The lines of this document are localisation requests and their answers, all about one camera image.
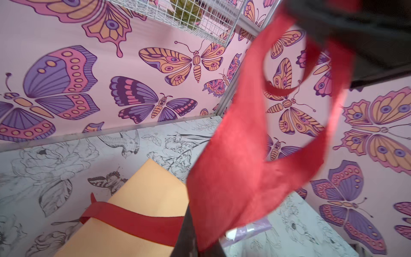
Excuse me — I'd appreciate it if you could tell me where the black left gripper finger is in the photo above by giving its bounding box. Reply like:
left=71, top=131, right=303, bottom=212
left=170, top=207, right=226, bottom=257

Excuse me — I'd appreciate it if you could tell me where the red satin ribbon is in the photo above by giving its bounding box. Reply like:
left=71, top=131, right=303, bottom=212
left=78, top=0, right=362, bottom=253

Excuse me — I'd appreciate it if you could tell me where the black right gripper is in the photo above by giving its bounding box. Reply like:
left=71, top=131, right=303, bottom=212
left=284, top=1, right=411, bottom=88

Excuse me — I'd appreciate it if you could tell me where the green plant in basket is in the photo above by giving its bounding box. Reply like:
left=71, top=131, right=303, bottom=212
left=167, top=0, right=203, bottom=31

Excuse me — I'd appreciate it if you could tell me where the lilac gift box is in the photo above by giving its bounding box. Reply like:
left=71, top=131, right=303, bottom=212
left=219, top=217, right=273, bottom=247

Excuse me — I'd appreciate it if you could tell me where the white wire basket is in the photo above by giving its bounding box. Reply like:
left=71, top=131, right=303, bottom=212
left=112, top=0, right=246, bottom=47

